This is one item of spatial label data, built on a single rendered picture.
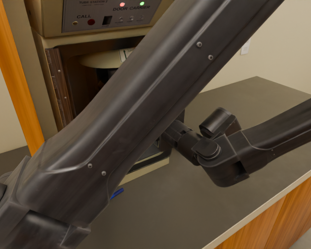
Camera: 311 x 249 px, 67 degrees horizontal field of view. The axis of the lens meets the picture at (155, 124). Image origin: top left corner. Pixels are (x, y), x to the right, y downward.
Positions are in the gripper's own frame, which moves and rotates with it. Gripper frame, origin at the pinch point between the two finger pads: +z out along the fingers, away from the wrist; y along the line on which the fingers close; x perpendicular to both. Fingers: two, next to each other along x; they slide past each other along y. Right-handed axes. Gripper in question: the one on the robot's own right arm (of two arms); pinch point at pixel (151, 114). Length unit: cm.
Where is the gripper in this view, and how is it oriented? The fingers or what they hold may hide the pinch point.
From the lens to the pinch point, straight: 61.3
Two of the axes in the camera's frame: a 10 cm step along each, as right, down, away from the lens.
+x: -8.4, 2.5, -4.8
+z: -5.4, -4.3, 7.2
